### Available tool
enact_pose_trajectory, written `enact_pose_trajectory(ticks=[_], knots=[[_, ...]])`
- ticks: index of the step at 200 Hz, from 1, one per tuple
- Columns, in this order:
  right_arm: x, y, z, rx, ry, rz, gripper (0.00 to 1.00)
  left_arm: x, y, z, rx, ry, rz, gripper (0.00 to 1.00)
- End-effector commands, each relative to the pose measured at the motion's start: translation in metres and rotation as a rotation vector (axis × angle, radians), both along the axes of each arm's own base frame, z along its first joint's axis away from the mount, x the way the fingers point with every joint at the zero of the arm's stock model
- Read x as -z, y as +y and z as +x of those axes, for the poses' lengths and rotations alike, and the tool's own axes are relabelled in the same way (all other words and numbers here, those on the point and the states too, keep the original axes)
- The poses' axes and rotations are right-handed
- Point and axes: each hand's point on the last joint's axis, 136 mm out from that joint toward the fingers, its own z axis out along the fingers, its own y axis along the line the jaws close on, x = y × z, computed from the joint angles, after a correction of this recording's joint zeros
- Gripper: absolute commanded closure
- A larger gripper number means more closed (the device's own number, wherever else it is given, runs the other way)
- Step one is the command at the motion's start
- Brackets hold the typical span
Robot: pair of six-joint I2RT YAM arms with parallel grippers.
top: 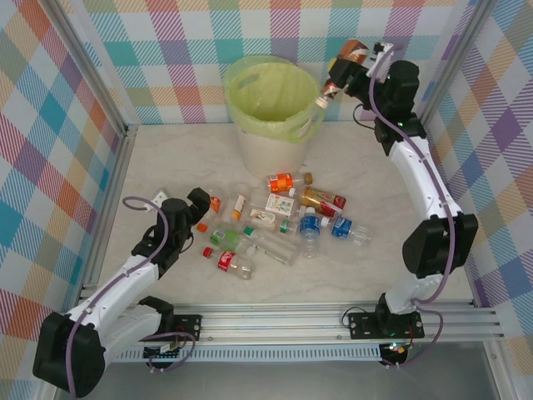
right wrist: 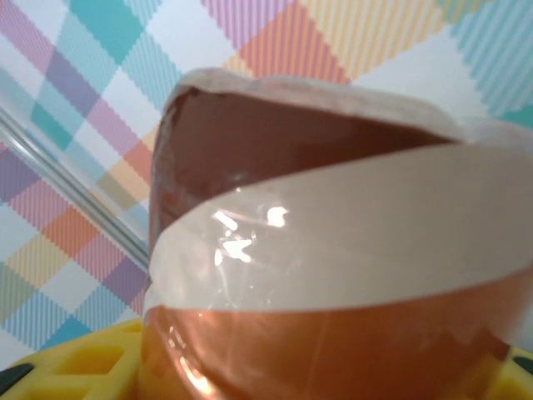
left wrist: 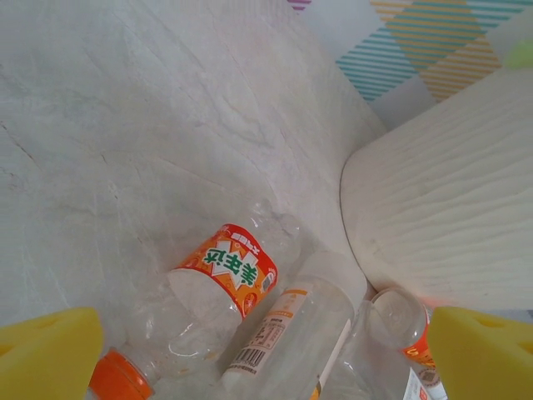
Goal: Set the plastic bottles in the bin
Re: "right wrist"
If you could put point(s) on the aluminium frame post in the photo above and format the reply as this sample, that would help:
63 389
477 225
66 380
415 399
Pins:
62 179

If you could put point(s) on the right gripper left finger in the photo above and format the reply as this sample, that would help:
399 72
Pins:
75 366

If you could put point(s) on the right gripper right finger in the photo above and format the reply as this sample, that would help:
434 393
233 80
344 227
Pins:
520 379

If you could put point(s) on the orange plastic bottle white label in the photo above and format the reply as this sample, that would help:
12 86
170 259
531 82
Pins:
333 250

